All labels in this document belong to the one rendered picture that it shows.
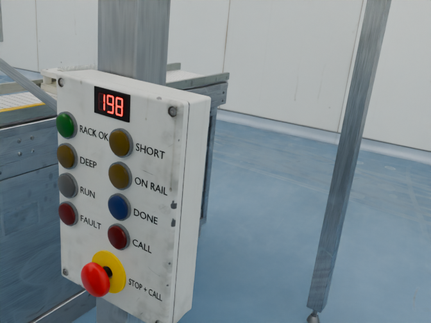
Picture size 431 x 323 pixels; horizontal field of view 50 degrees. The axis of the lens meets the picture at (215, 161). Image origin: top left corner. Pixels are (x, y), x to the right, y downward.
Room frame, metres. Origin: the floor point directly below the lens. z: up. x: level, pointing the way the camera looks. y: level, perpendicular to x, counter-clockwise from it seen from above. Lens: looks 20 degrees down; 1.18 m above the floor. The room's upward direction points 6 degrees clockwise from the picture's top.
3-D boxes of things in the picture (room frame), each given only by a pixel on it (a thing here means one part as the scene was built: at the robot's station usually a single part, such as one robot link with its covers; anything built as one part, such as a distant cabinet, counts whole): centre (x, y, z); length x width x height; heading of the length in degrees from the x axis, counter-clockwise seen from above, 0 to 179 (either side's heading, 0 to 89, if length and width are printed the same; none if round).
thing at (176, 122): (0.47, 0.09, 0.96); 0.17 x 0.06 x 0.26; 59
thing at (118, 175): (0.43, 0.10, 0.99); 0.03 x 0.01 x 0.03; 59
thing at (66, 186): (0.48, 0.17, 0.96); 0.03 x 0.01 x 0.03; 59
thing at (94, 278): (0.44, 0.11, 0.87); 0.04 x 0.04 x 0.04; 59
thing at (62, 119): (0.48, 0.17, 1.03); 0.03 x 0.01 x 0.03; 59
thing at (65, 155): (0.48, 0.17, 0.99); 0.03 x 0.01 x 0.03; 59
